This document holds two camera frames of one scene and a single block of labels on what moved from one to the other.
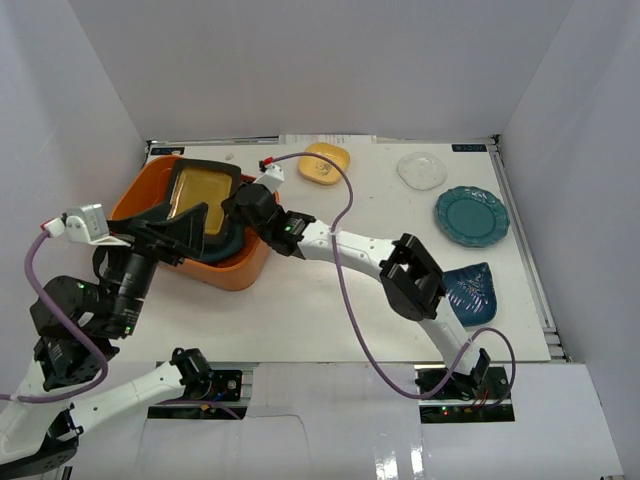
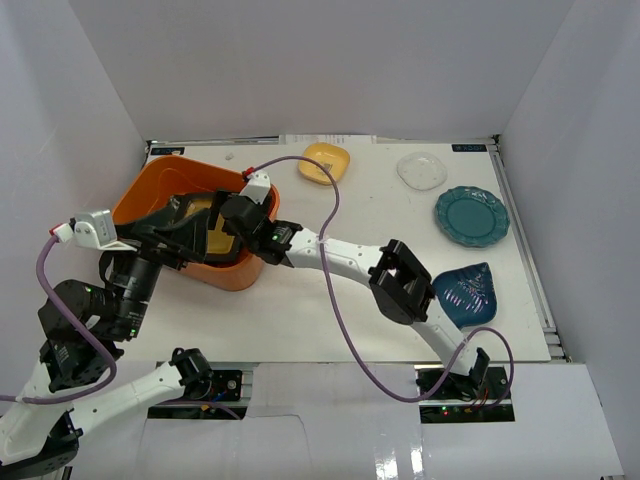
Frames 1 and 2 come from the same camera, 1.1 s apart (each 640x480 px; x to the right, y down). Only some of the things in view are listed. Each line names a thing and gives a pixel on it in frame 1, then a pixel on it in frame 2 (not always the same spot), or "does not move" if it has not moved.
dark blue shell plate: (470, 293) does not move
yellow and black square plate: (193, 182) -> (221, 247)
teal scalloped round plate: (471, 216) does not move
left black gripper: (151, 244) does not move
